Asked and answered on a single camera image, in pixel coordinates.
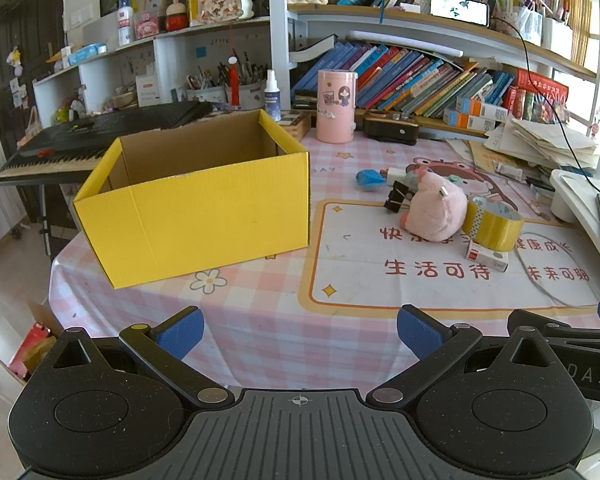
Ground red doll jar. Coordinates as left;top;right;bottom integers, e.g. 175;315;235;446
165;0;188;32

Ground red book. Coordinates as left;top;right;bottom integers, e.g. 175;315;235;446
515;69;570;123

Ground blue tissue pack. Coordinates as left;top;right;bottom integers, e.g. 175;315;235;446
67;42;107;67

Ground pink gift box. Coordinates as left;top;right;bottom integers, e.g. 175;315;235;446
134;14;161;40

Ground white paper bags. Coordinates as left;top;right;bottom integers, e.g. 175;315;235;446
517;7;573;58

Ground yellow tape roll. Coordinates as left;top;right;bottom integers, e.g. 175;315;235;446
461;196;525;252

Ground white bookshelf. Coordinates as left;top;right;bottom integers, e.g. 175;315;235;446
32;0;600;136

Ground white cable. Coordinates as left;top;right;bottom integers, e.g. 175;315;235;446
512;232;600;308

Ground white spray bottle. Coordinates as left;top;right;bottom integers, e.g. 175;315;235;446
264;69;282;122

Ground black binder clip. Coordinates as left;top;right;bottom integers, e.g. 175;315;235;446
383;180;413;213

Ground pink cylindrical container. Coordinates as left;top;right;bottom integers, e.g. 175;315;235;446
316;70;358;145

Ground smartphone on shelf stand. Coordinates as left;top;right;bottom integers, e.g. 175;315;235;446
430;0;491;27

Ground pink plush toy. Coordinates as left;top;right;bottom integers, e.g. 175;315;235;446
399;167;468;243

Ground row of leaning books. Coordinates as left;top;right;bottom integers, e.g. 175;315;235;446
291;42;516;118

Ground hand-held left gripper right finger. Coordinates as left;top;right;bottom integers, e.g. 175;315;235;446
366;304;571;408

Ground white staples box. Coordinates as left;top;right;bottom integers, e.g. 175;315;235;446
466;240;510;273

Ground pink checked desktop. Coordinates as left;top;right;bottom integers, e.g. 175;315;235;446
49;125;600;396

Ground black electronic keyboard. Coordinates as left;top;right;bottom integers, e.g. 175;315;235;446
0;100;215;186

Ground red tassel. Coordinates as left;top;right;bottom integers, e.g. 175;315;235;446
227;25;242;108

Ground stack of papers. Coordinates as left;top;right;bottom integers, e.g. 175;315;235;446
485;117;600;171

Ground black stapler box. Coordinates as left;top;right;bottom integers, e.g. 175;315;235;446
362;112;421;146

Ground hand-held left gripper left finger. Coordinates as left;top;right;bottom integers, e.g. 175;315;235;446
44;306;235;408

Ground white box with red label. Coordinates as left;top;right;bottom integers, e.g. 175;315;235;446
136;75;163;107

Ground blue packet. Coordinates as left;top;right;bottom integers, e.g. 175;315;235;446
356;169;387;192

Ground white lotion bottle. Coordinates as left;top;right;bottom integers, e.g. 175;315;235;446
117;0;135;46

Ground brown cardboard box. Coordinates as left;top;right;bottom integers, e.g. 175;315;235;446
0;300;63;386

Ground white monitor riser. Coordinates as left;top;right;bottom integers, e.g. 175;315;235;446
550;169;600;256

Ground wooden chessboard box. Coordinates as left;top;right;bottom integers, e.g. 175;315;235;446
275;109;312;143

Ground yellow cardboard box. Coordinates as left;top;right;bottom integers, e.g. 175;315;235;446
72;108;311;290

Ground orange and white boxes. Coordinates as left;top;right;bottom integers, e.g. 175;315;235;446
442;96;508;131

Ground white pen holder with pens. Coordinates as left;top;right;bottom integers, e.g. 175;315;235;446
186;50;267;110

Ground black cable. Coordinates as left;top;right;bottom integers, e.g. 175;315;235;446
490;15;600;211

